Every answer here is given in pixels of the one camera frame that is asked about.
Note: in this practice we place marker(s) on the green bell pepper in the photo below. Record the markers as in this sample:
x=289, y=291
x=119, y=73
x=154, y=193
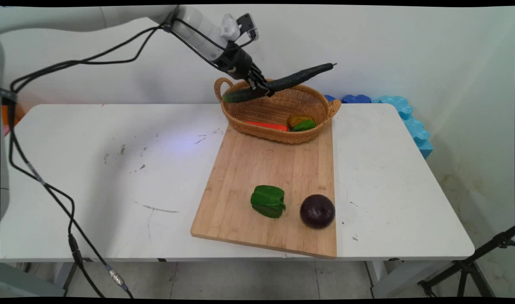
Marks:
x=268, y=202

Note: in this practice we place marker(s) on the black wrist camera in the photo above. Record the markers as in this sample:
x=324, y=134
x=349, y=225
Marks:
x=247, y=24

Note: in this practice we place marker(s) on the orange object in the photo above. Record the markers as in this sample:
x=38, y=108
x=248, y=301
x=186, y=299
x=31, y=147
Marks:
x=6, y=118

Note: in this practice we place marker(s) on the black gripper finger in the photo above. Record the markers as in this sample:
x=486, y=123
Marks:
x=250, y=81
x=261, y=86

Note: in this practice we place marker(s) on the purple onion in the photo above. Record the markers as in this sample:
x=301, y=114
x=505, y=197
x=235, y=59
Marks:
x=317, y=212

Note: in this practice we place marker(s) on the light blue foam mat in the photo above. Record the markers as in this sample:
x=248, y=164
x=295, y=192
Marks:
x=413, y=126

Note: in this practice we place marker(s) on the wooden cutting board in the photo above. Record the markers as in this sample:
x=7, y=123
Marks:
x=261, y=185

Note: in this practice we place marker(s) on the yellow orange pepper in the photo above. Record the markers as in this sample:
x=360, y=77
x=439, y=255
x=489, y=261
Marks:
x=299, y=120

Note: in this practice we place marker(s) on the orange carrot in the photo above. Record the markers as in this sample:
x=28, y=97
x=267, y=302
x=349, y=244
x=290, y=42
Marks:
x=270, y=126

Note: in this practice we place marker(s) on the black tripod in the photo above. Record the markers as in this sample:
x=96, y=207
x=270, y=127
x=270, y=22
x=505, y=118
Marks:
x=464, y=267

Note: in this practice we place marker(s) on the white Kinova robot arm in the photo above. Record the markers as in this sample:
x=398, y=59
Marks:
x=114, y=17

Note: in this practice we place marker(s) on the woven wicker basket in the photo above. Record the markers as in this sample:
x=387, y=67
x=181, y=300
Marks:
x=266, y=112

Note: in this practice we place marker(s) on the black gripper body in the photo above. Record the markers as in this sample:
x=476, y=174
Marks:
x=237, y=62

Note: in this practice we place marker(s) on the small green pepper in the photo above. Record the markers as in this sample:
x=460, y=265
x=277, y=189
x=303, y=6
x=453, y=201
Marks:
x=306, y=125

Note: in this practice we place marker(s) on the dark green cucumber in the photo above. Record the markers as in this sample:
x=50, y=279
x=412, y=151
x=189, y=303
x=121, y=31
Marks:
x=299, y=76

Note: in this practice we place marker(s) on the white table leg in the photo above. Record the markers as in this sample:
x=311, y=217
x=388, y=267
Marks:
x=384, y=278
x=65, y=274

